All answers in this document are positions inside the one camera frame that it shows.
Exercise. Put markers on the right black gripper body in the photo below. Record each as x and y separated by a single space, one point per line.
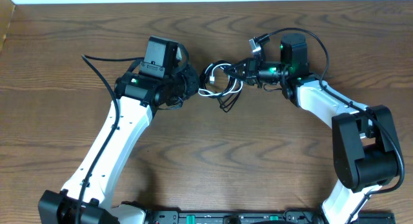
260 72

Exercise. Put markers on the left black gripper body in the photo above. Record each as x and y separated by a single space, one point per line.
181 86

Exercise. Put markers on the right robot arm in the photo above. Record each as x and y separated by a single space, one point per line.
366 151

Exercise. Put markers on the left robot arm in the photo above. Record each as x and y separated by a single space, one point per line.
161 80

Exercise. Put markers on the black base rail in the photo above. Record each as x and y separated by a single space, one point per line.
175 217

